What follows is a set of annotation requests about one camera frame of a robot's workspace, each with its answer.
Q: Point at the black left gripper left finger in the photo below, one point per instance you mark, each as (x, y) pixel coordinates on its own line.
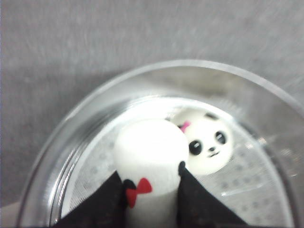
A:
(105, 208)

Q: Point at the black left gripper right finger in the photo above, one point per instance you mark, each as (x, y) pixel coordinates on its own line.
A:
(197, 208)

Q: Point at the white panda bun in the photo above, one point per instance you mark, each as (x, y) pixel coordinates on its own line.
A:
(210, 140)
(147, 155)

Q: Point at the stainless steel steamer pot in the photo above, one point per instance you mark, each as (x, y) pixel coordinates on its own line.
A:
(263, 182)

